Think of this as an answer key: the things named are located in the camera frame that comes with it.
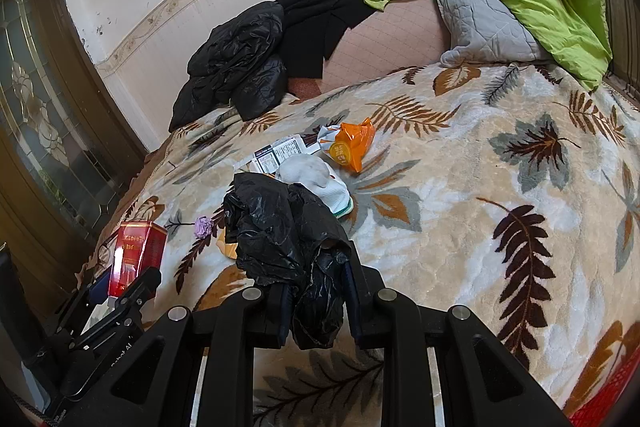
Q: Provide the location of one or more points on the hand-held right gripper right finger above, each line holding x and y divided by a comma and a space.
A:
351, 302

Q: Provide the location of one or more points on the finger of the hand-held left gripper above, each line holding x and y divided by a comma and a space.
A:
99, 289
145, 284

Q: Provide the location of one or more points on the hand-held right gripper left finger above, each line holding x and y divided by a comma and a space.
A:
282, 309

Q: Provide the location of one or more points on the red carton box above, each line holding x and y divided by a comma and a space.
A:
135, 252

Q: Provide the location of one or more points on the small orange wrapper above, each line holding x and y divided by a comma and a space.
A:
227, 251

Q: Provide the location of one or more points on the purple paper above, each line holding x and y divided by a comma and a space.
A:
203, 227

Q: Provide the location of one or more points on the black plastic bag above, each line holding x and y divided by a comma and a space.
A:
280, 227

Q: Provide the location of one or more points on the white cloth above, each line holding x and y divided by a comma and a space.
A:
310, 177

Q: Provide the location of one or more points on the orange snack packet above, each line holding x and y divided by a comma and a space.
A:
352, 144

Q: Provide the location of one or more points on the white medicine box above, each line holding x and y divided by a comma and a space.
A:
280, 151

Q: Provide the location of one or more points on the leaf print blanket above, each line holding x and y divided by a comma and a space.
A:
475, 217

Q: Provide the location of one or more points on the wooden door with glass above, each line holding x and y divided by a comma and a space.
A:
45, 117

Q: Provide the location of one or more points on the black puffer jacket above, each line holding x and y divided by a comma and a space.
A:
230, 57

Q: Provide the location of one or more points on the pink bed sheet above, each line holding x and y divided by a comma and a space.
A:
390, 42

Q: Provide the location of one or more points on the red plastic crate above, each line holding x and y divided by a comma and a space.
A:
605, 402

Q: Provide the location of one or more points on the black cloth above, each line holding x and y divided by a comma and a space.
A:
315, 27

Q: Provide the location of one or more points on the grey quilted pillow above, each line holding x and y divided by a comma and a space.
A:
480, 22

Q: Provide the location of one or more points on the wooden headboard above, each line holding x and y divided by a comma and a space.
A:
622, 37

